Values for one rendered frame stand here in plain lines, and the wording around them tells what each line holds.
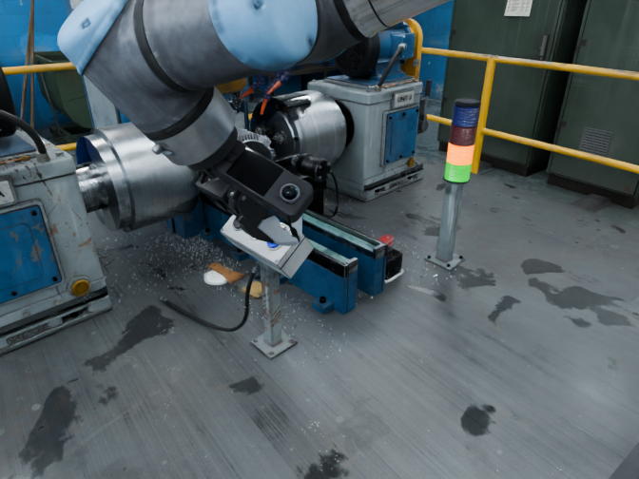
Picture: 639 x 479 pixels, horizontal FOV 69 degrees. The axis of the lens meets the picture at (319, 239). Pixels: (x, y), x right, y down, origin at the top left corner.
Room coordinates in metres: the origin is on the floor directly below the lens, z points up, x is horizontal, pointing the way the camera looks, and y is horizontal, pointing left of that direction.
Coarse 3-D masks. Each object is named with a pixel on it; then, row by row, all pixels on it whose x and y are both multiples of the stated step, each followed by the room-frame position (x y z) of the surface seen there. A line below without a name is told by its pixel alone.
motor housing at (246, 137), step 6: (240, 132) 1.22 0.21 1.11; (246, 132) 1.22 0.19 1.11; (252, 132) 1.24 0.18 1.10; (240, 138) 1.18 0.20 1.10; (246, 138) 1.19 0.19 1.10; (252, 138) 1.21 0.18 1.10; (258, 138) 1.22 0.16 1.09; (246, 144) 1.31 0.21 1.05; (252, 144) 1.29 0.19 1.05; (258, 144) 1.25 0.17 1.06; (264, 144) 1.23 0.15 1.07; (258, 150) 1.28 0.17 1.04; (264, 150) 1.25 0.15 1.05; (270, 150) 1.24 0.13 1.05; (264, 156) 1.26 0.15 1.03; (270, 156) 1.24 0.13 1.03; (204, 180) 1.21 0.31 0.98
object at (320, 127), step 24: (288, 96) 1.40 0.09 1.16; (312, 96) 1.43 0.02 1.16; (264, 120) 1.40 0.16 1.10; (288, 120) 1.33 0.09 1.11; (312, 120) 1.35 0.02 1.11; (336, 120) 1.40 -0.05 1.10; (288, 144) 1.32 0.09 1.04; (312, 144) 1.32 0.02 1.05; (336, 144) 1.39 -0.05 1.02; (288, 168) 1.32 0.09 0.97
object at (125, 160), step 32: (96, 128) 1.04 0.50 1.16; (128, 128) 1.06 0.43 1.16; (96, 160) 0.99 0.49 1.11; (128, 160) 0.98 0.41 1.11; (160, 160) 1.01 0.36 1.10; (96, 192) 0.96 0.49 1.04; (128, 192) 0.95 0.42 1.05; (160, 192) 0.99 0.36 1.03; (192, 192) 1.05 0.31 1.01; (128, 224) 0.98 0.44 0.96
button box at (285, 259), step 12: (228, 228) 0.77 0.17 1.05; (240, 228) 0.75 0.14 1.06; (288, 228) 0.71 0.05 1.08; (240, 240) 0.73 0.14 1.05; (252, 240) 0.72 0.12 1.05; (300, 240) 0.69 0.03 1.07; (252, 252) 0.71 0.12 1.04; (264, 252) 0.69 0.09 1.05; (276, 252) 0.68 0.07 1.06; (288, 252) 0.67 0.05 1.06; (300, 252) 0.69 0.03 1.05; (276, 264) 0.66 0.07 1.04; (288, 264) 0.67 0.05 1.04; (300, 264) 0.69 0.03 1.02; (288, 276) 0.67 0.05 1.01
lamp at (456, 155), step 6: (450, 144) 1.07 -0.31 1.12; (450, 150) 1.07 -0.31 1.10; (456, 150) 1.06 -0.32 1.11; (462, 150) 1.05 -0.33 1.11; (468, 150) 1.06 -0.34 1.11; (450, 156) 1.07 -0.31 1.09; (456, 156) 1.06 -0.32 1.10; (462, 156) 1.05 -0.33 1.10; (468, 156) 1.06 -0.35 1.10; (450, 162) 1.07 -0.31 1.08; (456, 162) 1.06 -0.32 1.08; (462, 162) 1.05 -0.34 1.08; (468, 162) 1.06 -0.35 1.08
